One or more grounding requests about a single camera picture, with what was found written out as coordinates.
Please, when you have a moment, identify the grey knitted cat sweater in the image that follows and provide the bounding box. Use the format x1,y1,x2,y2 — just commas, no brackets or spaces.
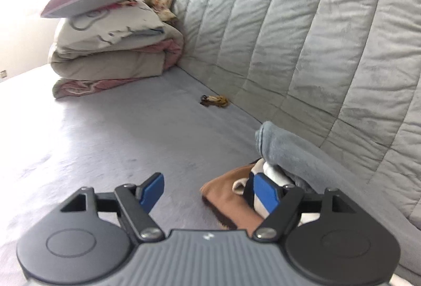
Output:
255,121,351,193

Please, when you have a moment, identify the folded white garment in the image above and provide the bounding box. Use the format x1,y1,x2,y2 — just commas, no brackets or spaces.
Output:
231,158,322,225

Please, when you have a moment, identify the light grey bed sheet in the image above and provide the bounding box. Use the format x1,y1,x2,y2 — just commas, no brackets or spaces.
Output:
1,66,260,285

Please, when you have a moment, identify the brown yellow small cloth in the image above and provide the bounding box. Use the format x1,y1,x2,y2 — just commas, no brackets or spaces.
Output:
200,95,230,108

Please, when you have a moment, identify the folded white floral quilt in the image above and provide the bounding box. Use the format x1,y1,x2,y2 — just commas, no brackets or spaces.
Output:
48,0,184,99

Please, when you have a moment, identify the grey quilted headboard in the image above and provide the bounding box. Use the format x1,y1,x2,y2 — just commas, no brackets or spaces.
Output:
173,0,420,285

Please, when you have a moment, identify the small floral cloth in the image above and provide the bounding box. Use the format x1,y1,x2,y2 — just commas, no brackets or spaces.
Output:
142,0,177,23

